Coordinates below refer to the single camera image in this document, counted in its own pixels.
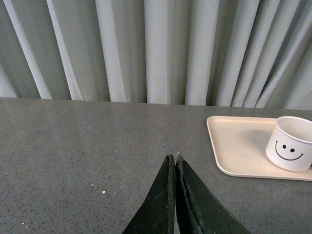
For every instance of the grey pleated curtain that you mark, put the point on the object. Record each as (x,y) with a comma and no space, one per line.
(229,53)

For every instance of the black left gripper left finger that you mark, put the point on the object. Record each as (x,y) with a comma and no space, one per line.
(157,213)

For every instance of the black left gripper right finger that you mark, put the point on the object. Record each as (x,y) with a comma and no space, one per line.
(198,211)

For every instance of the white smiley mug black handle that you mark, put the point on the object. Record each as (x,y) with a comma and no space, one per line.
(290,144)

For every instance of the beige rectangular tray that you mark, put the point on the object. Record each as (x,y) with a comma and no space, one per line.
(239,145)

